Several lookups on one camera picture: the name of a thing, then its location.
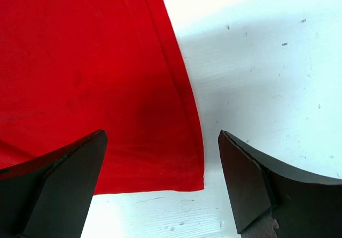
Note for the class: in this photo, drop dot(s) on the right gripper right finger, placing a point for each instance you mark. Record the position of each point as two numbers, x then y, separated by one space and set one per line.
270 198

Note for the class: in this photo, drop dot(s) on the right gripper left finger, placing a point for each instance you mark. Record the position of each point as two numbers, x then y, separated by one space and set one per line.
50 196

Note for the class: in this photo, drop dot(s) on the red t shirt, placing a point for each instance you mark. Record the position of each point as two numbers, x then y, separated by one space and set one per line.
71 67

